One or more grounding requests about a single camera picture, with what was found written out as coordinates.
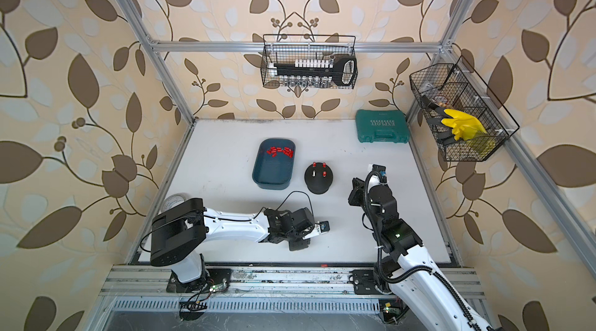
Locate black pliers in basket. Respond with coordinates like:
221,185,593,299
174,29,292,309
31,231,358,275
422,95,456,146

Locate black wire basket right wall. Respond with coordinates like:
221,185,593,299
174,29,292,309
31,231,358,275
409,56,520,162

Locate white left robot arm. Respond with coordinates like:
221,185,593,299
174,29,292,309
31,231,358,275
141,194,330,285

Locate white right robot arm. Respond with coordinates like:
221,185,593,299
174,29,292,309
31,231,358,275
349,164,494,330

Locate black wire basket back wall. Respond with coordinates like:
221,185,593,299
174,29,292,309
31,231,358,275
260,33,359,90

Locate black dome screw fixture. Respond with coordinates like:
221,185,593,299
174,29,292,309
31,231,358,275
304,162,334,195

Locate dark teal plastic tray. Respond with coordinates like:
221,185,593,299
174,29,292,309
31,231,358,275
252,138,296,191

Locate black wire basket wall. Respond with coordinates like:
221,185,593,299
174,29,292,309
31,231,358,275
260,33,359,90
409,56,520,162

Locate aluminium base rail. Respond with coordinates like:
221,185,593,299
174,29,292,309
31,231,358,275
99,263,485,313

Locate black socket set holder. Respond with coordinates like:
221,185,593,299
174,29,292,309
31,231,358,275
267,56,358,87

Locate green plastic tool case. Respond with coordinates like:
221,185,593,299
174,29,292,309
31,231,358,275
355,110,410,143

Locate clear tape roll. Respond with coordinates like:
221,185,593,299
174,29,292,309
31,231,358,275
160,194,189,213

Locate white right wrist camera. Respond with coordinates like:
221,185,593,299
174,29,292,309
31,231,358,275
370,164,387,184

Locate yellow rubber glove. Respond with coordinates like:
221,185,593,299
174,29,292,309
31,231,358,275
442,109,487,141

